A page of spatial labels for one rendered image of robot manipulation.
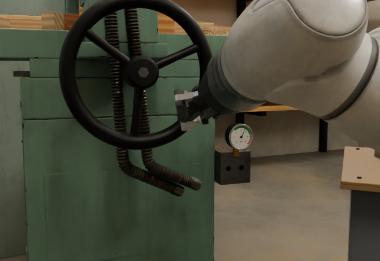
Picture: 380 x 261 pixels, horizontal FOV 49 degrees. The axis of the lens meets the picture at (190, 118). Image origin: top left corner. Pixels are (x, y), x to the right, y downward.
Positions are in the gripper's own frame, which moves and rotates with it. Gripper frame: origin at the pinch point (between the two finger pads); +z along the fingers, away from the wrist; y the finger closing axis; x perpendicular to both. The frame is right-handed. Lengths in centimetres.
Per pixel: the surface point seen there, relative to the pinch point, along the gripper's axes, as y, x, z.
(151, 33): 3.2, -20.3, 8.7
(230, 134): -16.1, -0.4, 19.2
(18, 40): 29.2, -22.2, 18.1
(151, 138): 5.6, 1.8, 7.0
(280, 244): -77, 35, 116
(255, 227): -77, 27, 138
